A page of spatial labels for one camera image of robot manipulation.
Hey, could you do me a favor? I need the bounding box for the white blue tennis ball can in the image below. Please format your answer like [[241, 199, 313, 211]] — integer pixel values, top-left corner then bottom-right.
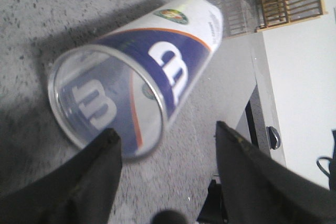
[[48, 0, 223, 161]]

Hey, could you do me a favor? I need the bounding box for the white cabinet with handle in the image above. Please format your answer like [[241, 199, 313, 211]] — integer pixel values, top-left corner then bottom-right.
[[240, 0, 335, 188]]

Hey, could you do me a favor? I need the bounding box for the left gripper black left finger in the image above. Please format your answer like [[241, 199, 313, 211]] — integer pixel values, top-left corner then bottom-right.
[[1, 129, 122, 223]]

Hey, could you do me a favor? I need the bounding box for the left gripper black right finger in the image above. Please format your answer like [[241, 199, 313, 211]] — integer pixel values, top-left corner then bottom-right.
[[215, 121, 335, 223]]

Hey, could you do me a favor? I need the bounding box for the black cable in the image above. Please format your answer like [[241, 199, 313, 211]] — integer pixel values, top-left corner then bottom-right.
[[316, 129, 336, 177]]

